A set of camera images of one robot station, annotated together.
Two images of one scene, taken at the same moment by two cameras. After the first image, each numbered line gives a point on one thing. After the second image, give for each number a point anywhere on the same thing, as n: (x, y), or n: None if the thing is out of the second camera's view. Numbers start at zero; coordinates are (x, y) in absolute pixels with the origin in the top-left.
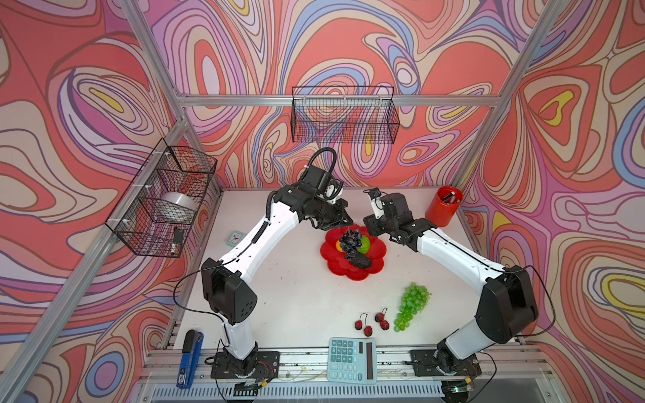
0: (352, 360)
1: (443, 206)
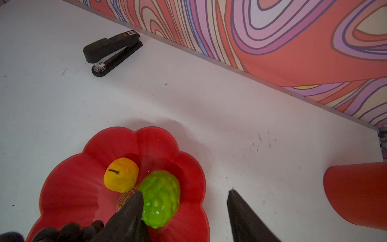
0: None
1: (359, 192)
